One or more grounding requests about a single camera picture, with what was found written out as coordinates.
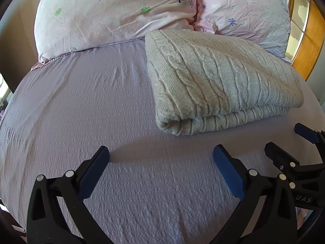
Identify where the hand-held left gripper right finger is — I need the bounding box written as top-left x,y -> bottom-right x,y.
213,144 -> 298,244

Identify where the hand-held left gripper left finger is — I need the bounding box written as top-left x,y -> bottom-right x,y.
27,146 -> 110,244

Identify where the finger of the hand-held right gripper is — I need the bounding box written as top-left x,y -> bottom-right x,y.
264,142 -> 318,184
294,123 -> 325,156

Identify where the lavender bed sheet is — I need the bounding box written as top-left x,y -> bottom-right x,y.
0,39 -> 325,244

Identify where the wooden headboard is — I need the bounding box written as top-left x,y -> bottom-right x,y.
288,0 -> 325,82

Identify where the pink pillow with white flowers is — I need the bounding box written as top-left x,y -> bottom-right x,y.
195,0 -> 291,59

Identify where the pink pillow with tree print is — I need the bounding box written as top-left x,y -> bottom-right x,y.
34,0 -> 200,64

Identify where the grey cable knit blanket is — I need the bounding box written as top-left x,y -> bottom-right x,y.
144,29 -> 304,136

